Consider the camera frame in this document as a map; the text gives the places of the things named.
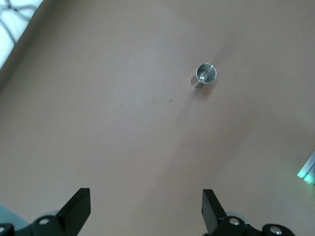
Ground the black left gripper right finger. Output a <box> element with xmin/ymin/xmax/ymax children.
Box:
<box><xmin>201</xmin><ymin>188</ymin><xmax>293</xmax><ymax>236</ymax></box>

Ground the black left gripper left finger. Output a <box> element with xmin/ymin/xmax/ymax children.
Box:
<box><xmin>0</xmin><ymin>188</ymin><xmax>91</xmax><ymax>236</ymax></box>

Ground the black floor cable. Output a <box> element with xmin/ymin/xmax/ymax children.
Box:
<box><xmin>0</xmin><ymin>0</ymin><xmax>37</xmax><ymax>47</ymax></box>

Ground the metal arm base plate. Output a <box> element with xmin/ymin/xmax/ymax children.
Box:
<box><xmin>296</xmin><ymin>151</ymin><xmax>315</xmax><ymax>187</ymax></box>

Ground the steel double jigger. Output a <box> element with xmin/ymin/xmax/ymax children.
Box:
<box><xmin>190</xmin><ymin>62</ymin><xmax>218</xmax><ymax>91</ymax></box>

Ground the brown table cover sheet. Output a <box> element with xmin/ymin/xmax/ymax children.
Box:
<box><xmin>0</xmin><ymin>0</ymin><xmax>315</xmax><ymax>236</ymax></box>

